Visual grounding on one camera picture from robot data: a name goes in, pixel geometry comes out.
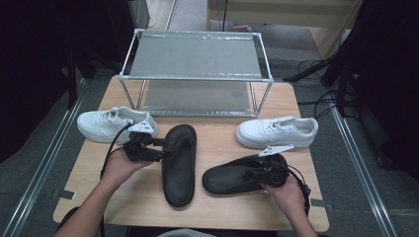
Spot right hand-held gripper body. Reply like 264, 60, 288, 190
255, 143, 295, 189

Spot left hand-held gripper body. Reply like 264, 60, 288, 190
123, 121, 156, 163

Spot black slipper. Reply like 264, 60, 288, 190
202, 152, 291, 197
161, 123, 198, 208

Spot white sneaker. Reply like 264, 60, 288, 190
76, 106, 159, 144
235, 116, 320, 149

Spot metal two-tier shoe rack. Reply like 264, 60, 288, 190
118, 28, 275, 119

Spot person's right hand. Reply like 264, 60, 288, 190
261, 175, 306, 220

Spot person's left hand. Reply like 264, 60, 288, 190
100, 147, 154, 193

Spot grey tape piece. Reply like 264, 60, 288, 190
51, 189, 77, 200
310, 197, 335, 212

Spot person's grey shirt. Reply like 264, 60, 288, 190
157, 228, 212, 237

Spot black chair armrest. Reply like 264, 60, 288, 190
56, 206, 81, 237

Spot black stand legs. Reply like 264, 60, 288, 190
282, 53, 350, 118

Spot grey metal cabinet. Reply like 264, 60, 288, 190
127, 0, 151, 30

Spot small red object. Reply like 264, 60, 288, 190
231, 22, 253, 33

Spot wooden cabinet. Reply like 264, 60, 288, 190
207, 0, 364, 60

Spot right hand-held gripper cable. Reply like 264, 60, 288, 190
280, 161, 312, 217

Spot black floor cables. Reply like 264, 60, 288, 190
296, 58, 342, 120

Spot metal floor rail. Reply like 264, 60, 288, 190
329, 105, 400, 237
0, 78, 87, 237

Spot black stand post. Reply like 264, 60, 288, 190
65, 48, 79, 111

